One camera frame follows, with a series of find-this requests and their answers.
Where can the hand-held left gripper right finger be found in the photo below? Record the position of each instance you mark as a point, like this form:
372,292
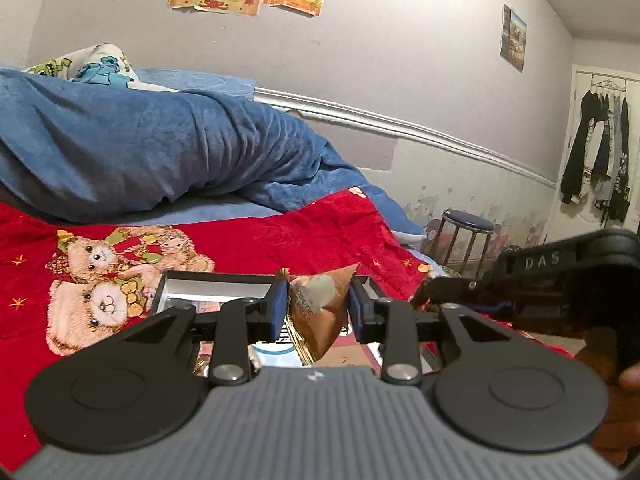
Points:
355,310

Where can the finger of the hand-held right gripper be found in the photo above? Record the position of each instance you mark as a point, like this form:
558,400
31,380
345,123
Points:
460,290

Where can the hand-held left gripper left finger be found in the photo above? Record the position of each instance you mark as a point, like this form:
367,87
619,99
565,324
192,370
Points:
276,310

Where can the brown triangular snack packet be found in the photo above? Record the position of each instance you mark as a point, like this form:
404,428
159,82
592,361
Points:
320,310

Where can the black shallow box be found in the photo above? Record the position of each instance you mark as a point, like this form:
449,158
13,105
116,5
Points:
210,285

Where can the person's right hand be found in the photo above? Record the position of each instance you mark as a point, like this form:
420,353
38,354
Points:
607,415

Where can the pile of colourful packets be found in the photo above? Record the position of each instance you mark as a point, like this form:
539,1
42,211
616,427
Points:
345,352

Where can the round blue metal stool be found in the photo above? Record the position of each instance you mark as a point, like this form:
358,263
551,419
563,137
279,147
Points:
467,221

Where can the red teddy bear blanket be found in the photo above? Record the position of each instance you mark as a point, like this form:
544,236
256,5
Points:
280,240

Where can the hanging dark clothes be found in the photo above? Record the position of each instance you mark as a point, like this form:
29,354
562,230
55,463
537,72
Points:
595,155

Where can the white door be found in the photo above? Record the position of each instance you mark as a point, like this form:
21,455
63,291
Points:
567,110

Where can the blue fleece blanket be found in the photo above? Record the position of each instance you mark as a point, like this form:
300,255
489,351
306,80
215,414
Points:
150,155

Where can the cartoon print pillow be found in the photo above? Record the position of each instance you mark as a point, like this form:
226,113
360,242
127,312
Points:
95,67

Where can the small landscape wall picture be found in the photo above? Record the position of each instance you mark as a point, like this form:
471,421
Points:
513,37

